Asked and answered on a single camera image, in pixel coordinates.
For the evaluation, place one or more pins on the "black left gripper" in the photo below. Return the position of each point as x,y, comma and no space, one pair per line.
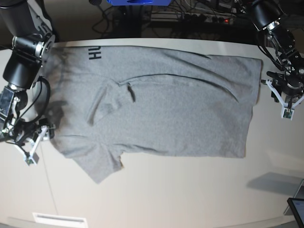
289,84

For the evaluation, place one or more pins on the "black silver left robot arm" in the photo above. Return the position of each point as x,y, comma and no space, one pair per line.
278,44

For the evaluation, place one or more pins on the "white label strip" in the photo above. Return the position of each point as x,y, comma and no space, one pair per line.
55,220

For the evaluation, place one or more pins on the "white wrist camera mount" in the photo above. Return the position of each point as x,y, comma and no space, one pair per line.
29,145
288,103

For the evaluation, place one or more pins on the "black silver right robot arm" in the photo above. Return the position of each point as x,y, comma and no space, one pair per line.
31,44

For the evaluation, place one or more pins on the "black tablet screen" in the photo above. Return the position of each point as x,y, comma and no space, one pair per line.
298,213

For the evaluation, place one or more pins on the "grey tablet stand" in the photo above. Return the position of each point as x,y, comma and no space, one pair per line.
298,197

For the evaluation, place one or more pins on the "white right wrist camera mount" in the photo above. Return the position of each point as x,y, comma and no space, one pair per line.
29,145

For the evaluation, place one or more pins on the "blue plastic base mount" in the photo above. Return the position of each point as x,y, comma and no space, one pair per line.
139,2

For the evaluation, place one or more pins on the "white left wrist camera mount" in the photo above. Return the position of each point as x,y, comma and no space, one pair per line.
288,103

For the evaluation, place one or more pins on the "power strip with red light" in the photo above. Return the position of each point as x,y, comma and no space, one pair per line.
208,18

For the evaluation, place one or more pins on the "grey T-shirt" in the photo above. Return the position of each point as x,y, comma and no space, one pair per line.
106,101

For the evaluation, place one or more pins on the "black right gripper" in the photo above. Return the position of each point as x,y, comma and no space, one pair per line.
25,130

